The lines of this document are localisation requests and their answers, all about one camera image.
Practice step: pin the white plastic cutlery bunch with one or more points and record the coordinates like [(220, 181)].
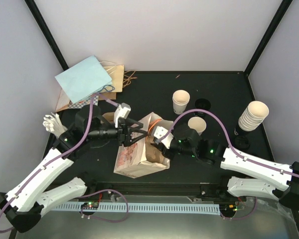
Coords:
[(53, 124)]

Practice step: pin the white paper coffee cup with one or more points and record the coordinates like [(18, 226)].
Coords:
[(198, 124)]

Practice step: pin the cream bear paper bag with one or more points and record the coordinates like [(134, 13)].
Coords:
[(131, 161)]

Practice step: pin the black cup lid stack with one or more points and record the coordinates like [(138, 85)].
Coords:
[(241, 143)]

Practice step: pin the checkered paper bag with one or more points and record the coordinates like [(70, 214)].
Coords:
[(83, 103)]

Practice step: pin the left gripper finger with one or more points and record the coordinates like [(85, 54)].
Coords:
[(133, 125), (134, 137)]

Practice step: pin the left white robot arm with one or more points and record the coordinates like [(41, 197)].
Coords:
[(30, 200)]

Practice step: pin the cardboard cup carrier tray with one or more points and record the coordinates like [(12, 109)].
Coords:
[(153, 155)]

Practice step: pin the stack of white cups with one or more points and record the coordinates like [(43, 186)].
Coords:
[(253, 116)]

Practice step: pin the black paper coffee cup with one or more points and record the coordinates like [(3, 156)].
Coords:
[(202, 104)]

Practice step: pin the brown kraft paper bag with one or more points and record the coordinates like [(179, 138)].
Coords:
[(116, 72)]

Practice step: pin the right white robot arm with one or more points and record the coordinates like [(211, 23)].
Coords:
[(264, 179)]

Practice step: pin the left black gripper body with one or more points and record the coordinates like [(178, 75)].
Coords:
[(96, 134)]

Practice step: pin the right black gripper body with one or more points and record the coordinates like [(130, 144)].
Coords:
[(189, 152)]

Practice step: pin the light blue paper bag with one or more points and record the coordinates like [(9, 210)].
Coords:
[(83, 79)]

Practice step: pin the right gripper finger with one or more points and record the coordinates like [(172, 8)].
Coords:
[(163, 150), (158, 135)]

